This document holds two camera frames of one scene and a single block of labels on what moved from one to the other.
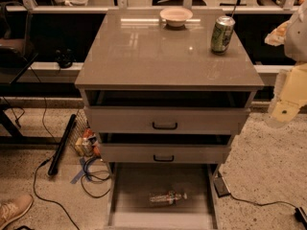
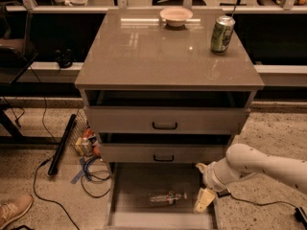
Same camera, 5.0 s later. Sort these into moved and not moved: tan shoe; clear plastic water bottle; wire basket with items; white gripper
Moved: white gripper
Not moved: clear plastic water bottle; tan shoe; wire basket with items
